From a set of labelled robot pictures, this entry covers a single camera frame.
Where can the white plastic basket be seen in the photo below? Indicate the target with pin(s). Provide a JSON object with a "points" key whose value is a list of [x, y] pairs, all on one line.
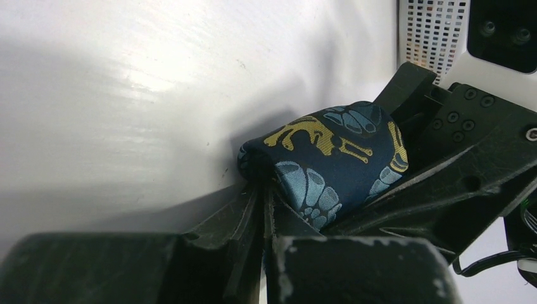
{"points": [[432, 34]]}

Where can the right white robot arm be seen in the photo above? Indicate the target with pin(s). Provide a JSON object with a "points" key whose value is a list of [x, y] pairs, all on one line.
{"points": [[500, 59]]}

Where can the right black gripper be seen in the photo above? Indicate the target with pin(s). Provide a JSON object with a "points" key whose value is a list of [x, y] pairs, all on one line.
{"points": [[480, 152]]}

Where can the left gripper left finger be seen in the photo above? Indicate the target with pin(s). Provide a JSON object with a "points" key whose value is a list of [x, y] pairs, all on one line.
{"points": [[217, 261]]}

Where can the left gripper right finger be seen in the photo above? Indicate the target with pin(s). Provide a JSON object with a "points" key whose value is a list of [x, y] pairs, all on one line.
{"points": [[303, 266]]}

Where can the blue patterned tie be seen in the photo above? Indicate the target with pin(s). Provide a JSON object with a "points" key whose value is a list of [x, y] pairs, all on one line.
{"points": [[329, 162]]}

